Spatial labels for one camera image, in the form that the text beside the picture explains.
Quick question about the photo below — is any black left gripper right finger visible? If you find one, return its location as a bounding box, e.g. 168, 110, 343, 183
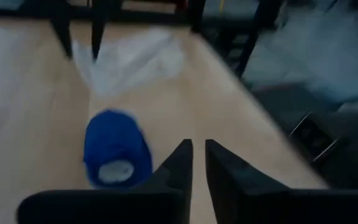
204, 138, 358, 224

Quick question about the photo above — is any clear plastic zip bag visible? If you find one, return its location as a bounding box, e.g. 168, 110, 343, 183
71, 27, 186, 101

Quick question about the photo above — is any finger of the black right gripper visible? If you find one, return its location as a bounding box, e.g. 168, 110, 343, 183
50, 20, 74, 60
91, 0, 123, 62

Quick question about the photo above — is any small black camera box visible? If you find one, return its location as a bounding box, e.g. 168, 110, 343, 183
290, 111, 342, 163

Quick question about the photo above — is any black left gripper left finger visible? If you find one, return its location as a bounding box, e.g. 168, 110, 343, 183
16, 139, 195, 224

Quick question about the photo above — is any blue elastic bandage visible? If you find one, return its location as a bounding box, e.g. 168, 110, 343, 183
83, 108, 154, 190

